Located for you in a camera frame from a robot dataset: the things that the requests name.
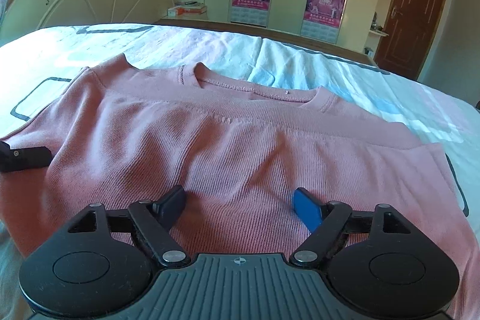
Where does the orange white box on nightstand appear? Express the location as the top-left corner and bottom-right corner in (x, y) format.
(168, 1), (208, 17)

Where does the dark brown wooden door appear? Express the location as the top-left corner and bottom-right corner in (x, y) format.
(374, 0), (445, 80)

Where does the wooden bed frame edge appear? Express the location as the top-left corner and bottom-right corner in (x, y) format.
(154, 18), (377, 67)

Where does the pink sweater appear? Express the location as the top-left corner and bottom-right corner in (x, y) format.
(1, 55), (479, 319)

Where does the patterned white bed sheet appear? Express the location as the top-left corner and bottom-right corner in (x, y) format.
(1, 23), (479, 319)

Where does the lower right pink poster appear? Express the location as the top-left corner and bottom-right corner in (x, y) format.
(300, 0), (346, 44)

